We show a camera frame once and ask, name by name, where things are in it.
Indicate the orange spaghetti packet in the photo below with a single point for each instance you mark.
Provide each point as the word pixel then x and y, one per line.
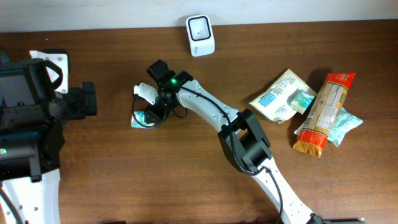
pixel 315 130

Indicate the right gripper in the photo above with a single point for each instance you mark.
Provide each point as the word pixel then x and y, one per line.
pixel 154 114

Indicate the small teal tissue pack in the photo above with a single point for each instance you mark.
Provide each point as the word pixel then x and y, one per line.
pixel 301 101

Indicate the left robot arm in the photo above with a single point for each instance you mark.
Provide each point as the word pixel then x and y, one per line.
pixel 36 105

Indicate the white barcode scanner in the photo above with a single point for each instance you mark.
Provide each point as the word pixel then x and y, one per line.
pixel 200 35

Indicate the teal flushable wipes pack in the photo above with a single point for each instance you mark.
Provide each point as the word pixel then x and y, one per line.
pixel 345 122

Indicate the cream noodle packet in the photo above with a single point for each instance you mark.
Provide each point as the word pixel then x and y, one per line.
pixel 273 104

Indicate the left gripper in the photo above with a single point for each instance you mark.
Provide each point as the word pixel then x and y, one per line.
pixel 85 98

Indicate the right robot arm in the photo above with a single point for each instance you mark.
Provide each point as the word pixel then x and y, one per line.
pixel 241 136

